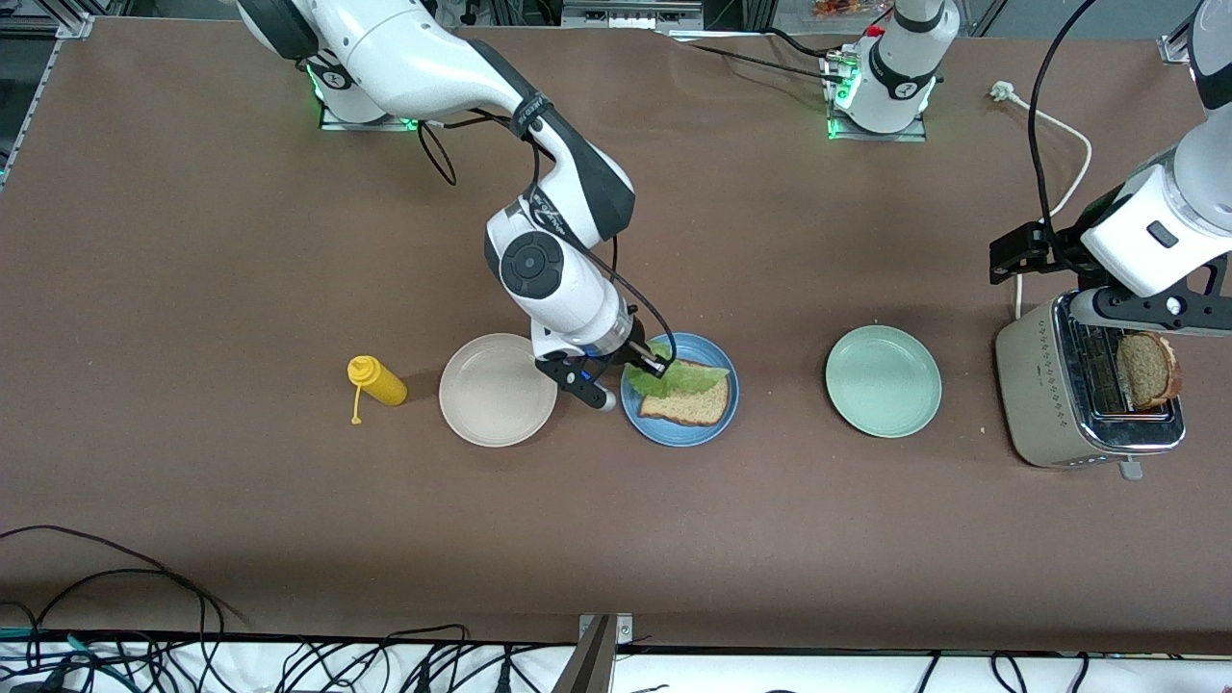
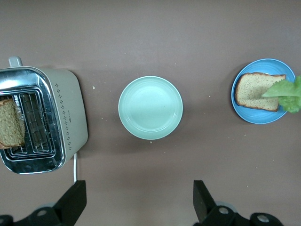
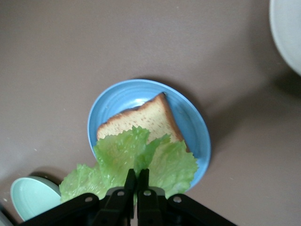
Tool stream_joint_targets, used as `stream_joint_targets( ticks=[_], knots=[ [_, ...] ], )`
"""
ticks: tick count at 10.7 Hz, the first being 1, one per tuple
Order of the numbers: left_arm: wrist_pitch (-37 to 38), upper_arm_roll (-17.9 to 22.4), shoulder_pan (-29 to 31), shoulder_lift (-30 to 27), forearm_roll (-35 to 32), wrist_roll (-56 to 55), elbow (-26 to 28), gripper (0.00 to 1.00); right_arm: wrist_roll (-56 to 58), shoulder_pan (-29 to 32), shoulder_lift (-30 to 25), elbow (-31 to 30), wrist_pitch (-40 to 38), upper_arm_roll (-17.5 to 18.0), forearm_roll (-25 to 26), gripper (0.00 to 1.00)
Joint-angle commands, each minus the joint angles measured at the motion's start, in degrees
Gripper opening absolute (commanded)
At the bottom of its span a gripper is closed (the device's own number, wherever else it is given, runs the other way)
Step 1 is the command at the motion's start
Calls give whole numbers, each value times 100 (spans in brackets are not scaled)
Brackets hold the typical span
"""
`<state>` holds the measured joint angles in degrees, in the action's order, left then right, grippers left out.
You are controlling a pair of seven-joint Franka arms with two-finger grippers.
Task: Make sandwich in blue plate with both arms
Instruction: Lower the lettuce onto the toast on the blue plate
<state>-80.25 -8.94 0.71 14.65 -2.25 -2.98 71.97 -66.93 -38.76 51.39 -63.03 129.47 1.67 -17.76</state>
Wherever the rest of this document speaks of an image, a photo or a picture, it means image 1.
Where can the aluminium frame rail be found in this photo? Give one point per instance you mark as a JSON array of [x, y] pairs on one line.
[[1176, 48], [72, 27], [34, 96]]

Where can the brown bread slice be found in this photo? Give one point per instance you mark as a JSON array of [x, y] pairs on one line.
[[693, 409], [1145, 371]]

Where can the yellow mustard squeeze bottle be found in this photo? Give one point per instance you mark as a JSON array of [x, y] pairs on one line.
[[385, 385]]

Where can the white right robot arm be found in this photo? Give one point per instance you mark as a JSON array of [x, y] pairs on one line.
[[423, 67]]

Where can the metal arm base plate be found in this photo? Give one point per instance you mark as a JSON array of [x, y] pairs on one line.
[[876, 137], [337, 123]]

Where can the beige round plate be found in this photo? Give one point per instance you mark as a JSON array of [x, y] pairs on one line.
[[491, 395]]

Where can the blue round plate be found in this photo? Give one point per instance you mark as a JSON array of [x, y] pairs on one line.
[[674, 436]]

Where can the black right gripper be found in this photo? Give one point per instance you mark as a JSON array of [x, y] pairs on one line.
[[632, 350]]

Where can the grey metal box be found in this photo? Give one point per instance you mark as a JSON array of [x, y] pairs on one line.
[[626, 14]]

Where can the orange food packet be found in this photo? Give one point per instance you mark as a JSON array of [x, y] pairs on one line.
[[847, 8]]

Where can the aluminium profile post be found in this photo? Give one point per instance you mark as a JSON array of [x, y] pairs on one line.
[[587, 664]]

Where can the green lettuce leaf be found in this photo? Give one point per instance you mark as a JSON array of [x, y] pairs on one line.
[[688, 378]]

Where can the green round plate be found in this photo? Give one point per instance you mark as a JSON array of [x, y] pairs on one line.
[[884, 381]]

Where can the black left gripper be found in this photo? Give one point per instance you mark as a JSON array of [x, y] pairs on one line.
[[1059, 243]]

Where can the silver corner bracket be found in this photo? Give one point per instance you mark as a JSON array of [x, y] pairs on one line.
[[624, 630]]

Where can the black power plug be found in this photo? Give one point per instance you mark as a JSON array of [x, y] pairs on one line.
[[503, 676], [421, 677]]

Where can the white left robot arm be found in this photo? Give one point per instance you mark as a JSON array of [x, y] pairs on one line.
[[900, 67]]

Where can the beige chrome toaster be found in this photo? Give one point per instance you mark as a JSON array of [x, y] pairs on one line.
[[1039, 385]]

